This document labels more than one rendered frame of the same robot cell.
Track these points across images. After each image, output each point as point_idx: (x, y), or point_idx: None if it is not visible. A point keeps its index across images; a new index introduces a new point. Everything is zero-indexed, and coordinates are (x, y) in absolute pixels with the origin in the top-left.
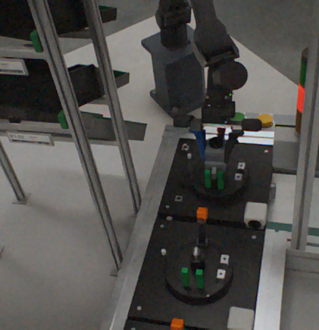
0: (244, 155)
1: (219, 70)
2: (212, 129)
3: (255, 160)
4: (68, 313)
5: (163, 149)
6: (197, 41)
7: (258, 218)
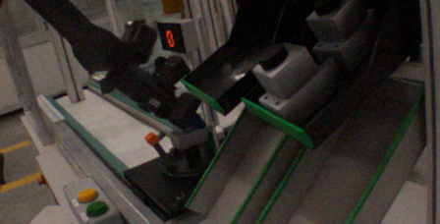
0: (150, 175)
1: (145, 30)
2: (127, 214)
3: (150, 168)
4: (415, 188)
5: (196, 218)
6: (111, 42)
7: (216, 127)
